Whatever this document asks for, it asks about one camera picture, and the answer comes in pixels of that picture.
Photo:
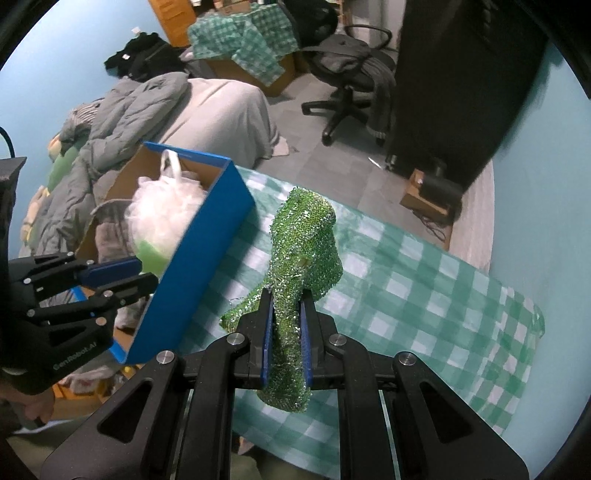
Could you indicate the black office chair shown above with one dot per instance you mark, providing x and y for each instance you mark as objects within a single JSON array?
[{"x": 341, "y": 110}]

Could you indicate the black backpack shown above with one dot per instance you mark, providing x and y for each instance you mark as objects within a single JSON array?
[{"x": 309, "y": 18}]

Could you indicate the black cylindrical device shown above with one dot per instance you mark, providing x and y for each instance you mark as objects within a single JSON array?
[{"x": 441, "y": 189}]

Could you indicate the brown cardboard box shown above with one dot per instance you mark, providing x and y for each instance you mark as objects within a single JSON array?
[{"x": 277, "y": 78}]

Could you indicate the white cloth on floor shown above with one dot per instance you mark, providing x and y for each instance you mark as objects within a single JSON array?
[{"x": 279, "y": 147}]

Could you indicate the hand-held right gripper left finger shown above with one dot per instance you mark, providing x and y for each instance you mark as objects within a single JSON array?
[{"x": 267, "y": 341}]

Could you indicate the black wardrobe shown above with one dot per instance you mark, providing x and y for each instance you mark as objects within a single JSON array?
[{"x": 452, "y": 83}]

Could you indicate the grey clothes on chair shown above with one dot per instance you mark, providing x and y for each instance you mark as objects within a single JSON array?
[{"x": 351, "y": 55}]

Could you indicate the white mesh bath pouf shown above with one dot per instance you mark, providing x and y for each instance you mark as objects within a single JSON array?
[{"x": 161, "y": 203}]

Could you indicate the wooden wardrobe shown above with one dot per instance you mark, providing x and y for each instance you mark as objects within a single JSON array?
[{"x": 171, "y": 18}]

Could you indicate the bed with grey sheet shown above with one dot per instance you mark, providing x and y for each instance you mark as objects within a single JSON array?
[{"x": 231, "y": 120}]

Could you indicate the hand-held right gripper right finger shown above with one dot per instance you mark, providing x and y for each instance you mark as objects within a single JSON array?
[{"x": 305, "y": 346}]

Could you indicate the blue cardboard box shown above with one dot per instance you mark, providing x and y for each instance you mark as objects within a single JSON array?
[{"x": 194, "y": 277}]

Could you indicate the black bag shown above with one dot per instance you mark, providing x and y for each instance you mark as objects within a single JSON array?
[{"x": 138, "y": 55}]

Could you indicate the green pillow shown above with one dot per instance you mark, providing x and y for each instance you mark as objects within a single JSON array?
[{"x": 64, "y": 166}]

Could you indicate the green checked cloth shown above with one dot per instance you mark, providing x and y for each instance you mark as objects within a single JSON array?
[{"x": 249, "y": 37}]

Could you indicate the person's left hand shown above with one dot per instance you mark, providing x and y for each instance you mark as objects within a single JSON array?
[{"x": 40, "y": 410}]

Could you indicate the green sparkly scouring cloth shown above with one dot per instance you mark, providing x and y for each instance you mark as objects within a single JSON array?
[{"x": 304, "y": 244}]

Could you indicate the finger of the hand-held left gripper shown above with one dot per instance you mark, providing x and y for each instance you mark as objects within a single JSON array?
[
  {"x": 129, "y": 290},
  {"x": 111, "y": 272}
]

